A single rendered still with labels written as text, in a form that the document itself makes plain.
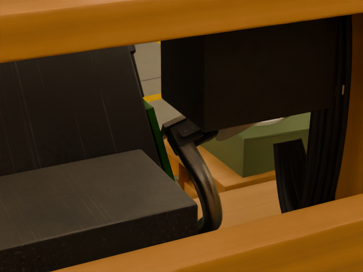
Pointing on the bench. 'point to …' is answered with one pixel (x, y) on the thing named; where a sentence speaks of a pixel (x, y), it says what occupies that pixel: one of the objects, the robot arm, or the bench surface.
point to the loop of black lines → (318, 140)
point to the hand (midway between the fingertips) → (185, 136)
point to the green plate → (158, 140)
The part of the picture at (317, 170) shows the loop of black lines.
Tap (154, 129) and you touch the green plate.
